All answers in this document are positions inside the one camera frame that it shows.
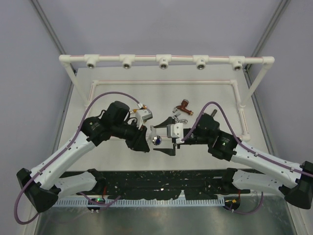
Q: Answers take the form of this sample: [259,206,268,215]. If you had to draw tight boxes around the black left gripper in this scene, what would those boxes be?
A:
[112,119,150,151]

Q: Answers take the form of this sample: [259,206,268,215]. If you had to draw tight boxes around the white chrome knob faucet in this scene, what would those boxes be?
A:
[147,125,162,146]

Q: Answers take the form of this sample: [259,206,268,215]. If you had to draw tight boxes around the white pipe frame rack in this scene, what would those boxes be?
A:
[59,54,275,141]

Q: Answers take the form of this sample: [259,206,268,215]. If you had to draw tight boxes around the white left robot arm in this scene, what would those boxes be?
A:
[17,101,153,213]

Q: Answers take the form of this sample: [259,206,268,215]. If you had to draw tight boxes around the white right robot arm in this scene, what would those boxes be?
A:
[149,114,313,210]

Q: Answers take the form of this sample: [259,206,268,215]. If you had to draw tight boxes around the chrome silver faucet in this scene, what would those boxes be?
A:
[172,112,188,124]

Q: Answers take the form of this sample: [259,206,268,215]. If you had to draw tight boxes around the orange faucet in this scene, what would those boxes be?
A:
[130,105,147,114]

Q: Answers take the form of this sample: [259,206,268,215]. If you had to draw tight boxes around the red brown faucet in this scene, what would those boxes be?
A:
[172,99,193,116]

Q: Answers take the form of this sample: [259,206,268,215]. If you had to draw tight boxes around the dark grey lever faucet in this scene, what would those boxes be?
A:
[211,109,218,117]

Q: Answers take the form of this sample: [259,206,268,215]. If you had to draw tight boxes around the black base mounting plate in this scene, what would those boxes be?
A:
[82,169,250,200]

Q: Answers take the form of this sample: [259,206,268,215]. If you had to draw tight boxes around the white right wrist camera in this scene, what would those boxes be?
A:
[166,123,184,144]

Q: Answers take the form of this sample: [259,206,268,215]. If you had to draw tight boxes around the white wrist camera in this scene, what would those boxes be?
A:
[166,123,184,144]
[134,104,153,129]

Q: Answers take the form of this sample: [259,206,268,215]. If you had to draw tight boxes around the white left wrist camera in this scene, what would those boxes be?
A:
[134,104,153,129]

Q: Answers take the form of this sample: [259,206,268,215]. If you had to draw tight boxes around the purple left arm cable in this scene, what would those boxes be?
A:
[14,91,142,225]

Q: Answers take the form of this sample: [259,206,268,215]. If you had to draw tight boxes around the white slotted cable duct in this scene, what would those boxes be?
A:
[53,196,225,208]

